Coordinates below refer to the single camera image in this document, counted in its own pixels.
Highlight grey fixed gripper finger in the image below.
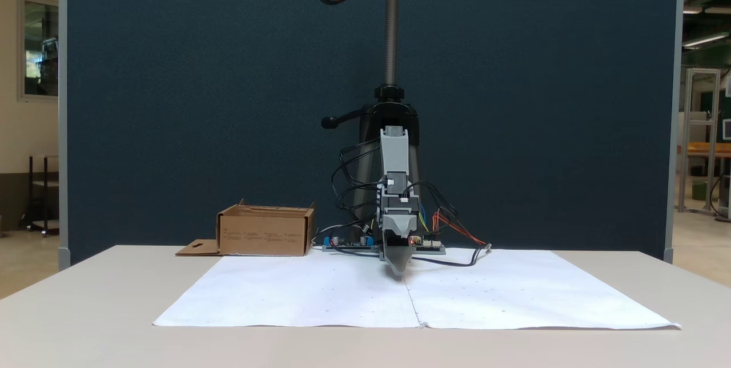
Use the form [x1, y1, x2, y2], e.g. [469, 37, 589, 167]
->
[380, 230, 414, 278]

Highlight circuit board with blue parts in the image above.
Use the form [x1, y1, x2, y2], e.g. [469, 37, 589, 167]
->
[322, 233, 379, 253]

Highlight white paper sheet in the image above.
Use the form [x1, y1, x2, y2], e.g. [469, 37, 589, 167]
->
[152, 248, 682, 330]

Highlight brown cardboard box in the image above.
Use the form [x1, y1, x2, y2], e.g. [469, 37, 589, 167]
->
[175, 199, 316, 257]

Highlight dark blue partition panel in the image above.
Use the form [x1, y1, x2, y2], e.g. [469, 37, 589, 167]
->
[59, 0, 685, 269]

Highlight orange workbench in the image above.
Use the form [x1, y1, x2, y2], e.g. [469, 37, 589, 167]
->
[678, 142, 731, 158]

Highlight dark shelf cart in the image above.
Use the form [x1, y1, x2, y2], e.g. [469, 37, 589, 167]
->
[26, 154, 59, 237]

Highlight ceiling strip light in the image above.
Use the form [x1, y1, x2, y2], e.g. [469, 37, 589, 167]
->
[682, 31, 731, 49]

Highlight circuit board with orange wires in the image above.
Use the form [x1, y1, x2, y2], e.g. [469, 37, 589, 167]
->
[410, 235, 447, 255]

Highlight short looped black servo cables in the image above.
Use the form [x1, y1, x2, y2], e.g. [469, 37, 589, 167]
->
[403, 181, 457, 226]

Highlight black and orange servo cable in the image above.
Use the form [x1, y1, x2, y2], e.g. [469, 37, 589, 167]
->
[411, 211, 493, 269]

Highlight long black servo cable bundle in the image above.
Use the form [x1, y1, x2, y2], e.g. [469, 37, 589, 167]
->
[330, 142, 384, 231]

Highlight black camera tripod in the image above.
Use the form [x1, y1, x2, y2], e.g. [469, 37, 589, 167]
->
[321, 0, 423, 231]

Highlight aluminium profile frame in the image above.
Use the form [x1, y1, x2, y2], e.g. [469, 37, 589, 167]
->
[677, 68, 722, 214]

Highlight framed wall window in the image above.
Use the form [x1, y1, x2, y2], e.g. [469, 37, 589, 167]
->
[17, 0, 59, 103]

